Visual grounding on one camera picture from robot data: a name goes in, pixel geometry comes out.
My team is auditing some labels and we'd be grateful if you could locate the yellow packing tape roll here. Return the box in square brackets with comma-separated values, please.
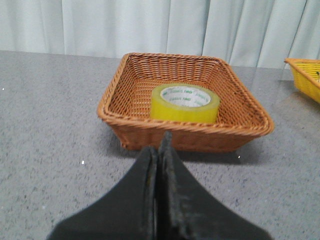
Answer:
[149, 83, 220, 124]

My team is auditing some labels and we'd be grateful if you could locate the white curtain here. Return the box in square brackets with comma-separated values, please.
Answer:
[0, 0, 320, 69]

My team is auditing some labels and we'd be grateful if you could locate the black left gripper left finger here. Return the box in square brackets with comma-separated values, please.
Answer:
[48, 147, 158, 240]

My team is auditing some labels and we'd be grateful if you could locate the yellow woven basket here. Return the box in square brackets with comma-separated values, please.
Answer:
[284, 58, 320, 104]

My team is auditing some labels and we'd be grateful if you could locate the brown wicker basket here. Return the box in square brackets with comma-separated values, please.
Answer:
[97, 52, 274, 153]

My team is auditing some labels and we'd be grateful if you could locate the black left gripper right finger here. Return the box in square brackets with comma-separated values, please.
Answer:
[156, 131, 272, 240]

